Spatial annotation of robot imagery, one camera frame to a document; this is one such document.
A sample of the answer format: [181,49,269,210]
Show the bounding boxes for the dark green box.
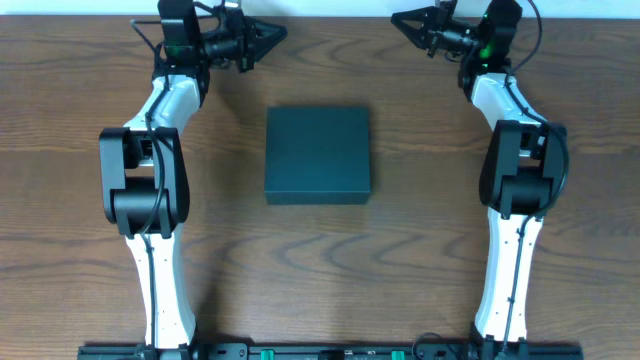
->
[264,106,372,205]

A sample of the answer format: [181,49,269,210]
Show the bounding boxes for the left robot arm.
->
[99,1,288,359]

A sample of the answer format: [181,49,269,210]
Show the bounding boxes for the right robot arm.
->
[391,0,572,359]

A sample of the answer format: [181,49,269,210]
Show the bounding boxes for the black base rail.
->
[76,335,584,360]

